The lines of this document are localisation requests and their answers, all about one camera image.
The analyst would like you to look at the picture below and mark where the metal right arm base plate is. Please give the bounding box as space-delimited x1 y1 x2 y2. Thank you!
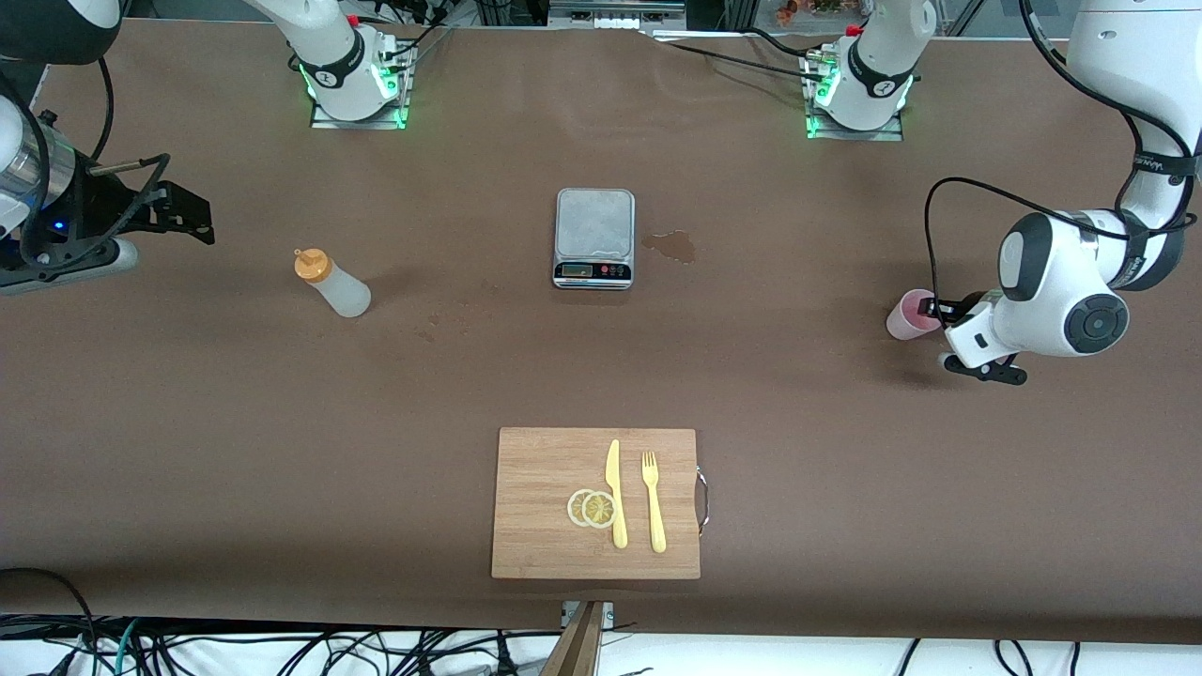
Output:
310 42 411 131

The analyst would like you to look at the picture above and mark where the pink plastic cup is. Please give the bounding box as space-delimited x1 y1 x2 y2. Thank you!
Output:
886 288 942 341

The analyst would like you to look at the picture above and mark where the bamboo cutting board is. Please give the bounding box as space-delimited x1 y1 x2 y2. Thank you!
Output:
491 427 702 580

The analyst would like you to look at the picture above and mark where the black cable tangle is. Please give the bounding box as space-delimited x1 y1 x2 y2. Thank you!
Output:
141 627 564 676

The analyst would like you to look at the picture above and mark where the black looped cable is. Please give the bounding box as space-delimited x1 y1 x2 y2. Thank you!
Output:
0 568 100 676

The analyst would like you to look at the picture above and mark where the silver digital kitchen scale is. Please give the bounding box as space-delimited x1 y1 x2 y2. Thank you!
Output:
552 188 637 290

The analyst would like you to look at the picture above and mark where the wooden post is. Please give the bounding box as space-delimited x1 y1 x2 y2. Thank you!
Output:
540 601 607 676

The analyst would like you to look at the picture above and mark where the yellow plastic knife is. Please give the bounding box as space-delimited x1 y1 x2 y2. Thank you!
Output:
605 438 629 550

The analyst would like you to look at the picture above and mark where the black tabletop cable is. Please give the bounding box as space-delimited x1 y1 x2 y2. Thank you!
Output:
648 28 818 74

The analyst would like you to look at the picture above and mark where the translucent sauce bottle orange cap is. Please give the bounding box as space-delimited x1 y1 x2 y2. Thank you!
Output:
294 248 372 318

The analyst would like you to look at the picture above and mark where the teal cable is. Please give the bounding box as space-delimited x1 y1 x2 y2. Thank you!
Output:
111 618 144 676

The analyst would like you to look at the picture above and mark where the brown sauce puddle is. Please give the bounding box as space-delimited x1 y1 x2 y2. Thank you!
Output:
641 230 698 266

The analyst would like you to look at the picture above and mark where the yellow plastic fork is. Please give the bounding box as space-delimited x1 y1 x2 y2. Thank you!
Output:
641 451 668 554

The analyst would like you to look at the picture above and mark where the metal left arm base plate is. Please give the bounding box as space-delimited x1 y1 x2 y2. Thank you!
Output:
805 47 905 142

